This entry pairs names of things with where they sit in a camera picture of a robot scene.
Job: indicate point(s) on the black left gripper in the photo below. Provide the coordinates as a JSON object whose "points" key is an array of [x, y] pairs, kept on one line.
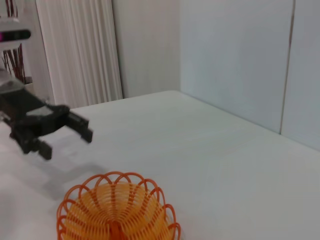
{"points": [[27, 117]]}

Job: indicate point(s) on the red decorative twigs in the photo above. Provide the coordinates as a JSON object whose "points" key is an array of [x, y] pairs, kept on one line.
{"points": [[16, 62]]}

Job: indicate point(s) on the white pleated curtain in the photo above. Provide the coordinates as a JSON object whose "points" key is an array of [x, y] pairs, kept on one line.
{"points": [[80, 50]]}

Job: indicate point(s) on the white robot head sensor bar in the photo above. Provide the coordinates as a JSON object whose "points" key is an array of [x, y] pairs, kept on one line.
{"points": [[12, 33]]}

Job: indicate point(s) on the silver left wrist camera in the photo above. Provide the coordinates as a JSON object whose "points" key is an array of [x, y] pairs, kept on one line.
{"points": [[10, 83]]}

